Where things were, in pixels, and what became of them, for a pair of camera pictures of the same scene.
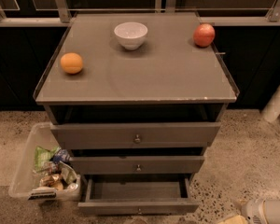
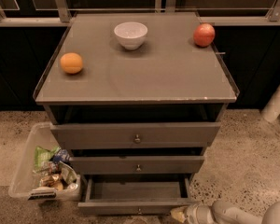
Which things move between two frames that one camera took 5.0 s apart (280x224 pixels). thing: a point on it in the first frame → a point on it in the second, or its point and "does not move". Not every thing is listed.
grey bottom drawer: (140, 194) does not move
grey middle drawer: (137, 164) does not move
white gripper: (258, 211) → (192, 214)
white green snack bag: (67, 173) does not move
